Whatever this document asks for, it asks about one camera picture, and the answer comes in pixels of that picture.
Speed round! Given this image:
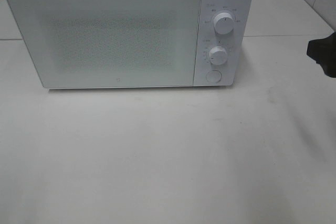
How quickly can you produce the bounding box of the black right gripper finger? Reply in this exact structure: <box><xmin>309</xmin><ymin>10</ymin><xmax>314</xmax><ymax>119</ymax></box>
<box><xmin>307</xmin><ymin>32</ymin><xmax>336</xmax><ymax>78</ymax></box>

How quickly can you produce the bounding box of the white timer knob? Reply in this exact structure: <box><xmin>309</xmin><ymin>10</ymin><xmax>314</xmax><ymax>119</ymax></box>
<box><xmin>208</xmin><ymin>46</ymin><xmax>228</xmax><ymax>66</ymax></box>

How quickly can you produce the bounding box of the round white door button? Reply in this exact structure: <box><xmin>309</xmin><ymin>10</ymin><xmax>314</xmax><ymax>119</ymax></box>
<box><xmin>206</xmin><ymin>70</ymin><xmax>222</xmax><ymax>83</ymax></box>

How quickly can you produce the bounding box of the white microwave door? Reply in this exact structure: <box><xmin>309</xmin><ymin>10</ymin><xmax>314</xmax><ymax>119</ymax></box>
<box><xmin>7</xmin><ymin>0</ymin><xmax>200</xmax><ymax>89</ymax></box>

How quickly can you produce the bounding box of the upper white power knob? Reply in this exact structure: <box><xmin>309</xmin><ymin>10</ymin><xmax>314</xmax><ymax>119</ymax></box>
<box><xmin>213</xmin><ymin>11</ymin><xmax>235</xmax><ymax>35</ymax></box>

